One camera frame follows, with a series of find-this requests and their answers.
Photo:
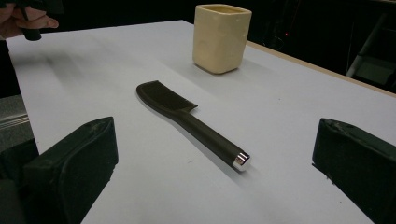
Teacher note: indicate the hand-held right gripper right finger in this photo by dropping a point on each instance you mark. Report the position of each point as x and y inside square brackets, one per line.
[358, 168]

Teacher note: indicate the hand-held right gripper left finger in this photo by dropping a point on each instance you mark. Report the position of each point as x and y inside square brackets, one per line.
[74, 168]

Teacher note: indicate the black spatula with chrome tip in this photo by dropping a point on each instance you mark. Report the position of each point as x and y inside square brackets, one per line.
[202, 133]

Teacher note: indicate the cream square cup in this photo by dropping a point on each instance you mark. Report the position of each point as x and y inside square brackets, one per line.
[221, 40]

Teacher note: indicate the black folding chair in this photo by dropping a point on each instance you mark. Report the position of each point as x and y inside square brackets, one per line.
[373, 62]

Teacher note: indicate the aluminium floor rail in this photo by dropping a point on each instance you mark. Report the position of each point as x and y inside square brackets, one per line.
[12, 121]

